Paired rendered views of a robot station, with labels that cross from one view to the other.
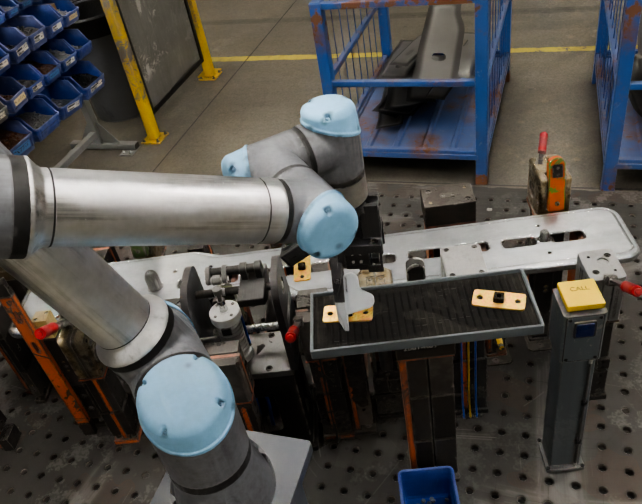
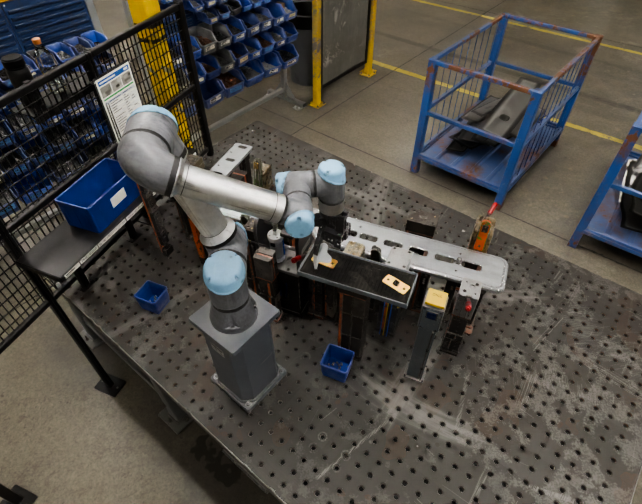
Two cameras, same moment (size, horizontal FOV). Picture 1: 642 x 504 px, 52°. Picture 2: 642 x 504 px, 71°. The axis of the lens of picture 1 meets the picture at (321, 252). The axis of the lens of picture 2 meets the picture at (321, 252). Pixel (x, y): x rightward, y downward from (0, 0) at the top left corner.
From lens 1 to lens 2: 0.47 m
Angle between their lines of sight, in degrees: 14
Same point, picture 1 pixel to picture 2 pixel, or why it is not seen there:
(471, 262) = (402, 259)
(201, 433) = (223, 286)
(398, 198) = (417, 203)
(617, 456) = (442, 385)
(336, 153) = (327, 190)
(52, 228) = (181, 190)
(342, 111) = (335, 172)
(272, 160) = (293, 184)
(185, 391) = (224, 267)
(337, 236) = (301, 230)
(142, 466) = not seen: hidden behind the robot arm
